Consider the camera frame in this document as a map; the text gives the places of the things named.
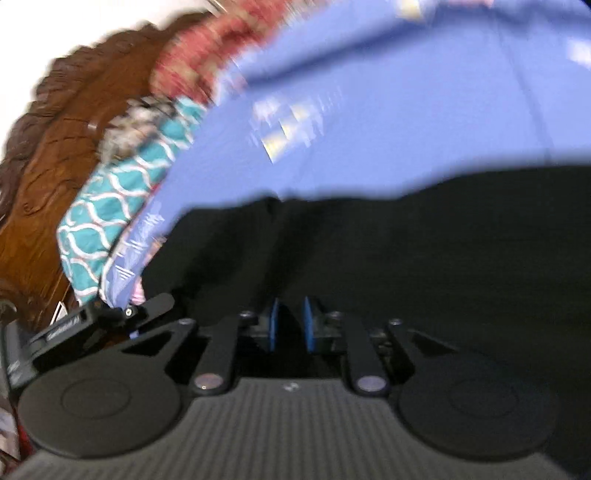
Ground black pants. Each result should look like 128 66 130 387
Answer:
142 165 590 474

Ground carved wooden headboard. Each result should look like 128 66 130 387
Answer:
1 12 204 330

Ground teal white patterned pillow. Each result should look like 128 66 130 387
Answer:
56 96 206 304

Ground blue patterned bedsheet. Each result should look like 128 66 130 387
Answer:
100 1 590 306

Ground red floral blanket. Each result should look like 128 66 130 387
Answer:
148 0 329 105

